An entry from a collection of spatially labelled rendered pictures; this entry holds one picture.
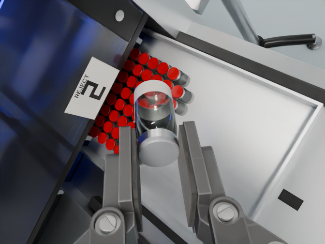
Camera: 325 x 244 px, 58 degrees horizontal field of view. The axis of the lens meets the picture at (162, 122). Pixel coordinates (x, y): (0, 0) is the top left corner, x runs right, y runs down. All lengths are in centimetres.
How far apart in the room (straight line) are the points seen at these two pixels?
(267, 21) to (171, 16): 104
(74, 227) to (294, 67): 49
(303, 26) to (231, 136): 106
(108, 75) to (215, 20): 120
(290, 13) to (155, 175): 115
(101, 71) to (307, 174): 32
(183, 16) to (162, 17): 5
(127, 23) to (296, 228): 36
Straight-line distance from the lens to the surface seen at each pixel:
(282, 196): 45
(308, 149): 45
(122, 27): 43
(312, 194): 45
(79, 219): 63
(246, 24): 113
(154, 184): 52
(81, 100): 43
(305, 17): 149
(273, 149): 45
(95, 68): 42
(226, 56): 48
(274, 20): 151
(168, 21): 50
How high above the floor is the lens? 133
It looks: 60 degrees down
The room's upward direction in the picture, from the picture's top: 72 degrees counter-clockwise
